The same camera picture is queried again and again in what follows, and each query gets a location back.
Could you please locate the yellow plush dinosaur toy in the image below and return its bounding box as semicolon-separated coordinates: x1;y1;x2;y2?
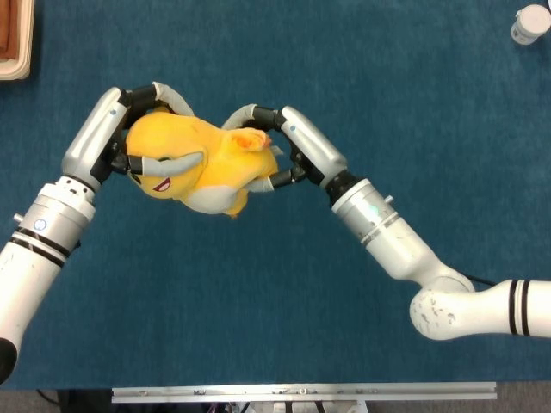
124;108;286;221

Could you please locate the aluminium rail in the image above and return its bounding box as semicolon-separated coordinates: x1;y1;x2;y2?
111;381;498;404

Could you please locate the white plastic jar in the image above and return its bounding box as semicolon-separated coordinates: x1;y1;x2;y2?
510;3;551;45

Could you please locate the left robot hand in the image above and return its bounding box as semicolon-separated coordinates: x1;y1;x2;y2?
61;81;204;191

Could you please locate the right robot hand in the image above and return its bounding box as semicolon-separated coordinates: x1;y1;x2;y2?
220;103;349;193

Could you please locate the light wooden tray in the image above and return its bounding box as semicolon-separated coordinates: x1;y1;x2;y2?
0;0;36;81

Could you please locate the blue carpet mat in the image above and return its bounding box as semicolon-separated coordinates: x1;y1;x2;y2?
0;0;551;391

